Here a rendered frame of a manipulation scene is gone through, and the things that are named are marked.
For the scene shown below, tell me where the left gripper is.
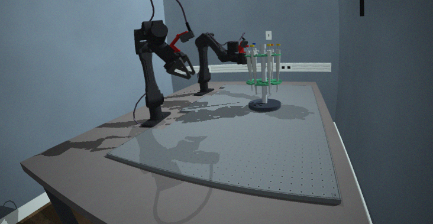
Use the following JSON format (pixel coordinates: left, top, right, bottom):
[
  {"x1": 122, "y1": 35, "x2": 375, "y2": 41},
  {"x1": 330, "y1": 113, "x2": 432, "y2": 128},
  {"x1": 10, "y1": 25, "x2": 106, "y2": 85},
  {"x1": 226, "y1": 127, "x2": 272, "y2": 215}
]
[{"x1": 234, "y1": 41, "x2": 247, "y2": 64}]

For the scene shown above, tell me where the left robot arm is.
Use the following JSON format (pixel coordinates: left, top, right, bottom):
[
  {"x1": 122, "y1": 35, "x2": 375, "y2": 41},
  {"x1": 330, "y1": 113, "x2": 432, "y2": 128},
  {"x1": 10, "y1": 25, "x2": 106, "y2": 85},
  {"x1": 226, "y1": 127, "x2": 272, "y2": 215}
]
[{"x1": 194, "y1": 33, "x2": 239, "y2": 96}]

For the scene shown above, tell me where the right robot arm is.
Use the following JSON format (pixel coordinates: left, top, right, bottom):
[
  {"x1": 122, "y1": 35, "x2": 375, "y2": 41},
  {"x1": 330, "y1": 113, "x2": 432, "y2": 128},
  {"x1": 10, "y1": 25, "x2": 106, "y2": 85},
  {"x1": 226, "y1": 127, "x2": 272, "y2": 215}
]
[{"x1": 134, "y1": 20, "x2": 195, "y2": 128}]

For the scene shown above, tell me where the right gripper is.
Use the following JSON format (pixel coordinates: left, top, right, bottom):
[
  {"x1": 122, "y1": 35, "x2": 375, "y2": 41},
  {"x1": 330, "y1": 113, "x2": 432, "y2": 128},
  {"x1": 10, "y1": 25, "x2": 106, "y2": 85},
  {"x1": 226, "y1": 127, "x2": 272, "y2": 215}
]
[{"x1": 157, "y1": 31, "x2": 196, "y2": 80}]

